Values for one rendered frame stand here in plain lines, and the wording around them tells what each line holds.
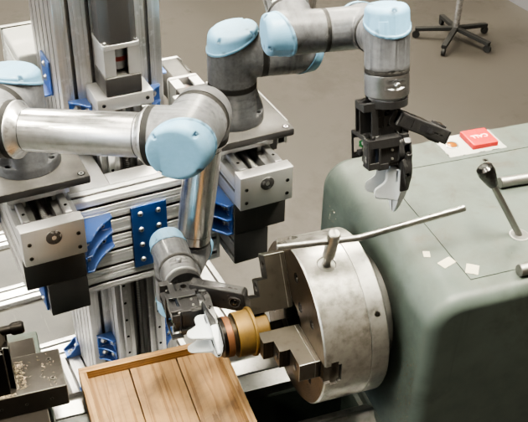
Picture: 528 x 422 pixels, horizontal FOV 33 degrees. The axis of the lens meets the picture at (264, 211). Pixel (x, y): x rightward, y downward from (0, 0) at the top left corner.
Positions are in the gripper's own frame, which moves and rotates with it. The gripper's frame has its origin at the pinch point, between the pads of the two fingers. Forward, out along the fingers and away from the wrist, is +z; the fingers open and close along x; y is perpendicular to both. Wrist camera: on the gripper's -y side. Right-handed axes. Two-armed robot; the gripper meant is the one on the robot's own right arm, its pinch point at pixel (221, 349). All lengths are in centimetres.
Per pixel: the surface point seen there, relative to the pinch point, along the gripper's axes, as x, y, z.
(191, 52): -108, -79, -339
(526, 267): 19, -50, 15
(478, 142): 18, -63, -25
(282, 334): 1.8, -11.1, 1.3
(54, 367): -6.2, 29.1, -10.8
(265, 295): 6.0, -9.9, -5.2
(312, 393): -8.5, -15.1, 7.4
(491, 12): -108, -273, -343
